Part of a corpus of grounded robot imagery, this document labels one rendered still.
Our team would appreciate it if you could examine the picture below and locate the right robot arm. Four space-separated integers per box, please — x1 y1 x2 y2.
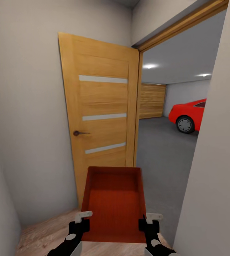
138 213 181 256

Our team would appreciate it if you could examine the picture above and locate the storage box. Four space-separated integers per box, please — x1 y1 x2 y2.
81 166 147 244

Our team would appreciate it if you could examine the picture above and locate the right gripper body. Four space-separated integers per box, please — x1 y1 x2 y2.
138 218 160 236

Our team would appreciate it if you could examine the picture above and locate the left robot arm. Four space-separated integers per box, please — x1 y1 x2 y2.
47 211 93 256

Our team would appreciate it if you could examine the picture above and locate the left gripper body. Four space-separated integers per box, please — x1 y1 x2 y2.
69 219 90 234

